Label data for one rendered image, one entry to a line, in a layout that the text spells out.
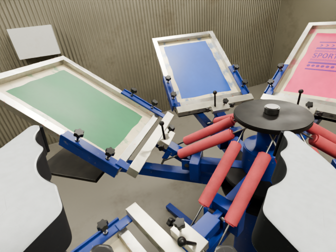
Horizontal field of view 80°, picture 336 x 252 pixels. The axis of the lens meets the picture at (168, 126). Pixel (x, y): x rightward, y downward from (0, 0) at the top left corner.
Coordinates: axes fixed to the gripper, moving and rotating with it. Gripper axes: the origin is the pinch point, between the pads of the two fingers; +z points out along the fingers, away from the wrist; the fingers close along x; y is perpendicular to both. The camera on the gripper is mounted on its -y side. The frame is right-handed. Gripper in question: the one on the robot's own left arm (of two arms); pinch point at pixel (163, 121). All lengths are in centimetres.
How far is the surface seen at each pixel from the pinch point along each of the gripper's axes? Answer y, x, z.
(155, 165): 76, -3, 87
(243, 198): 52, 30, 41
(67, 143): 46, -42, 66
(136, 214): 65, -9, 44
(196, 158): 60, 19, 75
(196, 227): 62, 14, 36
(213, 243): 73, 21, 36
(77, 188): 182, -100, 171
